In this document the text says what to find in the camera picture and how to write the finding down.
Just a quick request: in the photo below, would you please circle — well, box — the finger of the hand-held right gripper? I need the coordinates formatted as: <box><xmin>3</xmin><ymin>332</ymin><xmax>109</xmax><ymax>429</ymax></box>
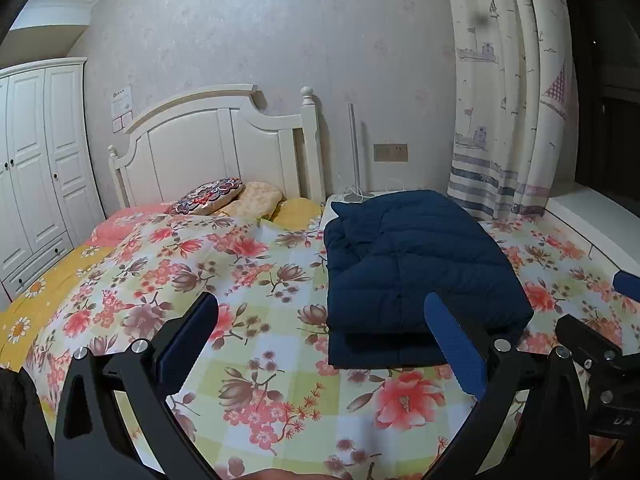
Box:
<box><xmin>555</xmin><ymin>314</ymin><xmax>640</xmax><ymax>376</ymax></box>
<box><xmin>612</xmin><ymin>270</ymin><xmax>640</xmax><ymax>297</ymax></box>

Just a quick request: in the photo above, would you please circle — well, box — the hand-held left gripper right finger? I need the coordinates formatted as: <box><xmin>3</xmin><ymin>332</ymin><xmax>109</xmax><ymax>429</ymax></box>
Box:
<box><xmin>423</xmin><ymin>292</ymin><xmax>591</xmax><ymax>480</ymax></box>

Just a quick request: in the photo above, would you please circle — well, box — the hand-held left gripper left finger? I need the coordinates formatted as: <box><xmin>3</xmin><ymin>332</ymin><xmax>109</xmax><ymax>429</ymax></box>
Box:
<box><xmin>52</xmin><ymin>291</ymin><xmax>221</xmax><ymax>480</ymax></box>

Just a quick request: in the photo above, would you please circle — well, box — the dark blue quilted jacket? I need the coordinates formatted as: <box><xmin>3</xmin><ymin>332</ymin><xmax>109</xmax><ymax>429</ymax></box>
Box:
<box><xmin>324</xmin><ymin>190</ymin><xmax>535</xmax><ymax>369</ymax></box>

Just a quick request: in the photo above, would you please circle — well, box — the white window ledge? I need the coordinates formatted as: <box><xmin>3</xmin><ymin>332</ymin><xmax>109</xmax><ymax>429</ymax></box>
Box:
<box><xmin>545</xmin><ymin>182</ymin><xmax>640</xmax><ymax>272</ymax></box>

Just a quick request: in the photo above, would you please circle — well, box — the floral checked bedsheet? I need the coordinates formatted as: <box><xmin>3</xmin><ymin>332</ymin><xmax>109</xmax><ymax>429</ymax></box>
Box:
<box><xmin>22</xmin><ymin>205</ymin><xmax>640</xmax><ymax>480</ymax></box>

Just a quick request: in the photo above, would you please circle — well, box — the pink pillow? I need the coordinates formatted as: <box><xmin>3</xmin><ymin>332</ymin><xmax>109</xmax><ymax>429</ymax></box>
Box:
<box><xmin>90</xmin><ymin>201</ymin><xmax>177</xmax><ymax>246</ymax></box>

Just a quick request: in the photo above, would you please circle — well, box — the round patterned cushion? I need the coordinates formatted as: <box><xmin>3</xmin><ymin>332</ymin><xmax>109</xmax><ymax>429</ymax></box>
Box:
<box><xmin>165</xmin><ymin>177</ymin><xmax>246</xmax><ymax>216</ymax></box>

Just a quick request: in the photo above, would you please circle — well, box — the beige floral pillow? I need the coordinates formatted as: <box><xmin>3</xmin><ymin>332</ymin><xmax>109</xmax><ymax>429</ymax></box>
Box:
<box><xmin>220</xmin><ymin>181</ymin><xmax>285</xmax><ymax>221</ymax></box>

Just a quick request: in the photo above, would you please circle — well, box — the yellow daisy sheet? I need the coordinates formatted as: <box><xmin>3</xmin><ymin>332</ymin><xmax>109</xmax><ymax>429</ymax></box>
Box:
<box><xmin>0</xmin><ymin>245</ymin><xmax>117</xmax><ymax>367</ymax></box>

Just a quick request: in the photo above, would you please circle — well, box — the yellow pillow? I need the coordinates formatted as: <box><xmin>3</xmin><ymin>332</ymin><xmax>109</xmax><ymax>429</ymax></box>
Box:
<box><xmin>270</xmin><ymin>198</ymin><xmax>324</xmax><ymax>226</ymax></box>

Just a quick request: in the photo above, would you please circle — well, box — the white wooden bed headboard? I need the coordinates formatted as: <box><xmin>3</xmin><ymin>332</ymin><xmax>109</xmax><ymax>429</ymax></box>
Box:
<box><xmin>107</xmin><ymin>85</ymin><xmax>327</xmax><ymax>212</ymax></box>

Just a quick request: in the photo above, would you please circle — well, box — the dark cloth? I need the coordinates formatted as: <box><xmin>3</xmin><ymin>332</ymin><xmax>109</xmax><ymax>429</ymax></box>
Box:
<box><xmin>0</xmin><ymin>367</ymin><xmax>55</xmax><ymax>480</ymax></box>

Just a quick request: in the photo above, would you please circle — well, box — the dark window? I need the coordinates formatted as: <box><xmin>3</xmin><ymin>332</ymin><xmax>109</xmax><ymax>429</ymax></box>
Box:
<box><xmin>565</xmin><ymin>0</ymin><xmax>640</xmax><ymax>197</ymax></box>

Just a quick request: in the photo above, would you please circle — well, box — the white wardrobe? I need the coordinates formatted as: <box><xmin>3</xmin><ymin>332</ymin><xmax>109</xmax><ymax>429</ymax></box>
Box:
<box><xmin>0</xmin><ymin>57</ymin><xmax>107</xmax><ymax>302</ymax></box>

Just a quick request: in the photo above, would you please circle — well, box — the sailboat print curtain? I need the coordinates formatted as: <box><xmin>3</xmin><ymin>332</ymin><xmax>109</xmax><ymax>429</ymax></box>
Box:
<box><xmin>442</xmin><ymin>0</ymin><xmax>574</xmax><ymax>222</ymax></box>

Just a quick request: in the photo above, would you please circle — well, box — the white cable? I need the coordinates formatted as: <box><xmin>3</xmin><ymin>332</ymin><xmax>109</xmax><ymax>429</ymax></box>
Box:
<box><xmin>340</xmin><ymin>177</ymin><xmax>407</xmax><ymax>199</ymax></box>

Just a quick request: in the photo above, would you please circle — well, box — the beige wall socket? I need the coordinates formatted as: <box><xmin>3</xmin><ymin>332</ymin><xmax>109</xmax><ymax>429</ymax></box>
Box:
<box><xmin>373</xmin><ymin>143</ymin><xmax>408</xmax><ymax>163</ymax></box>

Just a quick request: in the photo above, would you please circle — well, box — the white paper wall notice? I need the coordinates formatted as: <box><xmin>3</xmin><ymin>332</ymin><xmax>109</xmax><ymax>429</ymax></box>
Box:
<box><xmin>110</xmin><ymin>85</ymin><xmax>135</xmax><ymax>133</ymax></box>

